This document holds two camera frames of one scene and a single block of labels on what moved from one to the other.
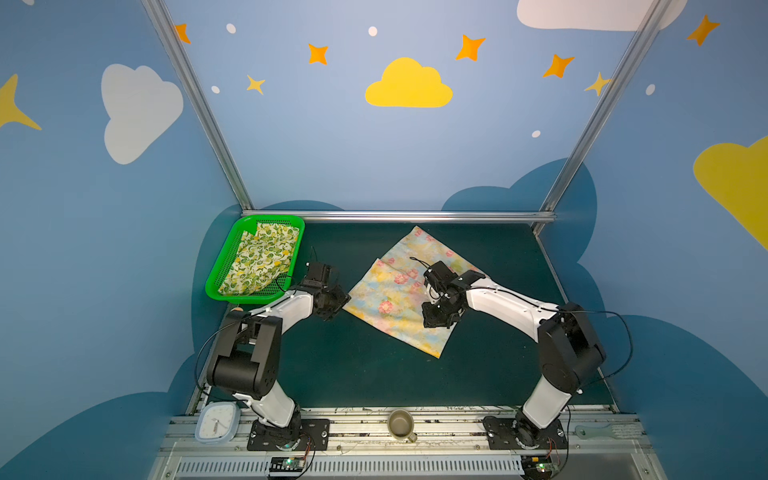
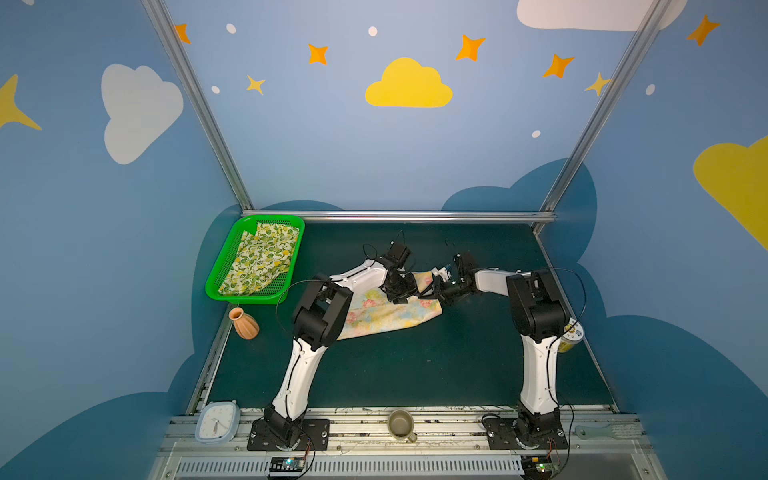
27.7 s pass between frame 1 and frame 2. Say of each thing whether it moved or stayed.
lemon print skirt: stayed
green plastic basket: stayed
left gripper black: moved
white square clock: stayed
